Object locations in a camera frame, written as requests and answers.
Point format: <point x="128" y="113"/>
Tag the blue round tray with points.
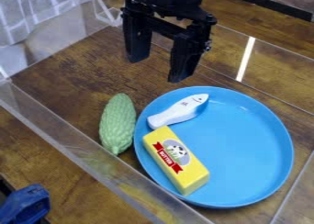
<point x="239" y="140"/>

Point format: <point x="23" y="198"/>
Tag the green bitter gourd toy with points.
<point x="116" y="124"/>

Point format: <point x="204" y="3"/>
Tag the clear acrylic corner bracket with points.
<point x="110" y="15"/>

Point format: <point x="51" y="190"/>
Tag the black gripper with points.
<point x="179" y="20"/>

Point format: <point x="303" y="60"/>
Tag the blue clamp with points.
<point x="25" y="206"/>

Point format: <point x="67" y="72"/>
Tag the clear acrylic enclosure wall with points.
<point x="51" y="104"/>

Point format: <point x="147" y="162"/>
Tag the grey checked cloth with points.
<point x="20" y="15"/>

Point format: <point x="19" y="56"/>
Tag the yellow butter brick toy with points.
<point x="176" y="161"/>

